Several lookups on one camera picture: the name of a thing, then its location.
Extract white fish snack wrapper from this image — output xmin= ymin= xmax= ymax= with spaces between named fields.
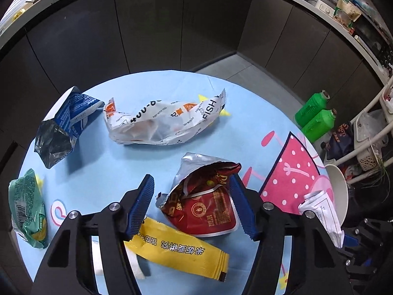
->
xmin=103 ymin=91 xmax=226 ymax=146

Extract green plastic bottle rear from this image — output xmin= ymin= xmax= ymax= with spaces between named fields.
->
xmin=295 ymin=90 xmax=330 ymax=128

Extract white round trash bin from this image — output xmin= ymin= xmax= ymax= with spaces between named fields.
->
xmin=325 ymin=164 xmax=348 ymax=225

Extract white paper napkin pack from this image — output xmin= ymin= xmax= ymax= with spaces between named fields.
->
xmin=125 ymin=243 xmax=146 ymax=280

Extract green snack bag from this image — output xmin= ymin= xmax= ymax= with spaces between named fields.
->
xmin=8 ymin=168 xmax=49 ymax=249

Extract dark kitchen cabinets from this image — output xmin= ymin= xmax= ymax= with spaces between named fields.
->
xmin=0 ymin=0 xmax=388 ymax=283

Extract blue cartoon pig tablecloth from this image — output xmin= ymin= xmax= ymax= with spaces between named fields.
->
xmin=18 ymin=71 xmax=336 ymax=294

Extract white plastic storage rack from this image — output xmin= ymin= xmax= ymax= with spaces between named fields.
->
xmin=333 ymin=77 xmax=392 ymax=184

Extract green plastic bottle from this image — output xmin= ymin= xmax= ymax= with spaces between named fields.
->
xmin=302 ymin=109 xmax=337 ymax=143
xmin=295 ymin=90 xmax=330 ymax=128

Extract green plastic bottle front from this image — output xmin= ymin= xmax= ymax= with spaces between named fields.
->
xmin=302 ymin=109 xmax=337 ymax=143

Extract pink tissue pack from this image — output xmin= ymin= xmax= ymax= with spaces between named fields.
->
xmin=298 ymin=191 xmax=344 ymax=248

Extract navy shopping bag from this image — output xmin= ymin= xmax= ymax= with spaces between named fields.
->
xmin=326 ymin=121 xmax=354 ymax=161

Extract yellow snack wrapper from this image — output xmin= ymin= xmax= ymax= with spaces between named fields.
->
xmin=125 ymin=217 xmax=229 ymax=282

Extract red foil snack bag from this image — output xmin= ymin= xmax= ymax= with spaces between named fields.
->
xmin=156 ymin=152 xmax=241 ymax=238

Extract blue foil snack bag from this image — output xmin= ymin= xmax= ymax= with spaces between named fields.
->
xmin=35 ymin=86 xmax=104 ymax=169

